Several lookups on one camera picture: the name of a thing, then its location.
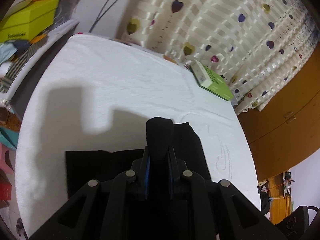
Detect brown wooden wardrobe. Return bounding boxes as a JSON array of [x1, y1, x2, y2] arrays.
[[238, 48, 319, 181]]

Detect green white flat box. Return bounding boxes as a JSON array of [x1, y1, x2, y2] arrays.
[[190, 60, 233, 101]]

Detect lime green box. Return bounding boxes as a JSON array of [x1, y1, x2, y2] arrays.
[[1, 0, 59, 42]]

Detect black pants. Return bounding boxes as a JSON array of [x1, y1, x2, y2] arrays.
[[65, 117, 211, 197]]

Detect heart patterned cream curtain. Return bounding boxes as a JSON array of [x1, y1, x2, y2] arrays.
[[122, 0, 319, 114]]

